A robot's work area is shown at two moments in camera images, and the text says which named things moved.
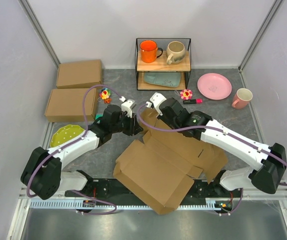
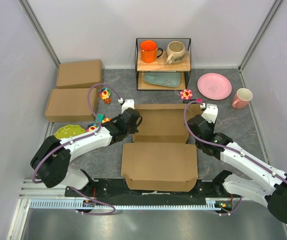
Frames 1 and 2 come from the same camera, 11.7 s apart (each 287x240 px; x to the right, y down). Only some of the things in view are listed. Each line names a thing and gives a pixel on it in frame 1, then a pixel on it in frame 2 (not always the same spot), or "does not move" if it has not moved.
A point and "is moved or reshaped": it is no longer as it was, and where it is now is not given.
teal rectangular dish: x=172 y=79 does not move
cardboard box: x=160 y=168 is moved or reshaped
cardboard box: x=79 y=74 does not move
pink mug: x=242 y=98 does not move
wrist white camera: x=156 y=99 → x=210 y=113
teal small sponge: x=98 y=115 does not move
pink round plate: x=214 y=86 does not move
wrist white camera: x=128 y=106 does not move
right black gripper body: x=177 y=125 → x=210 y=125
